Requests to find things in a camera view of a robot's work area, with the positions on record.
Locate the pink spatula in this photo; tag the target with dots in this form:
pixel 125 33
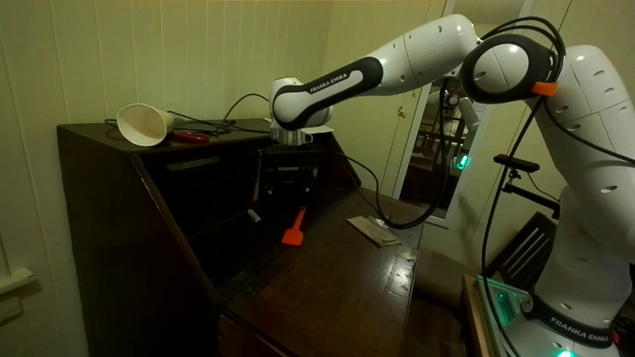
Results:
pixel 292 237

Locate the dark slatted chair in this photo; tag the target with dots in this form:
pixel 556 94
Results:
pixel 528 249

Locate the folded beige cloth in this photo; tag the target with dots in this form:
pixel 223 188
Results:
pixel 373 231

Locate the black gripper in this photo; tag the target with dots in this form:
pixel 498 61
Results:
pixel 290 174

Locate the light wooden robot table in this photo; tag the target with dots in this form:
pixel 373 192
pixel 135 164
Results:
pixel 473 319

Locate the dark wooden secretary desk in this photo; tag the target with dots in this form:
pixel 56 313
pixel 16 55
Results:
pixel 344 291

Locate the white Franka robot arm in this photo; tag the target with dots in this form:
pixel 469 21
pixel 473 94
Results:
pixel 423 53

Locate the small red object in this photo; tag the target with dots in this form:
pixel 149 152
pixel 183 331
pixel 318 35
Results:
pixel 189 138

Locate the black camera stand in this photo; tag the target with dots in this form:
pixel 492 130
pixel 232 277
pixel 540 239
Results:
pixel 516 162

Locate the silver metal bar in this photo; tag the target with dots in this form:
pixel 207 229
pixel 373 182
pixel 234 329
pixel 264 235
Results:
pixel 252 215

